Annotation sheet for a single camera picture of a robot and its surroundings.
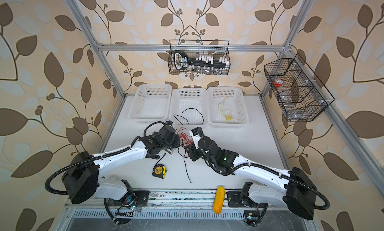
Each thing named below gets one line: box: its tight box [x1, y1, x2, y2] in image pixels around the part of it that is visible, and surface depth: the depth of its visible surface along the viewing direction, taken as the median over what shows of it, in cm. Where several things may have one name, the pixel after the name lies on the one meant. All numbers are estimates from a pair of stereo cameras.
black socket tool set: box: [174, 50, 230, 70], surface depth 84 cm
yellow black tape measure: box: [152, 164, 167, 179], surface depth 82 cm
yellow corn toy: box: [213, 186, 226, 214], surface depth 73 cm
